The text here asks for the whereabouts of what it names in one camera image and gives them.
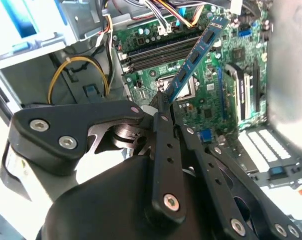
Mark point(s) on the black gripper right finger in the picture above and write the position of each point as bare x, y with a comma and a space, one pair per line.
210, 175

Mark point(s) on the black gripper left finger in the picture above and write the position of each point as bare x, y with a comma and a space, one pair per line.
66, 125

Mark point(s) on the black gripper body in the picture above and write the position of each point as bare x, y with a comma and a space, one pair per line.
103, 207

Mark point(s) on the blue RAM stick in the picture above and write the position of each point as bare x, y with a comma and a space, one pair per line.
198, 50

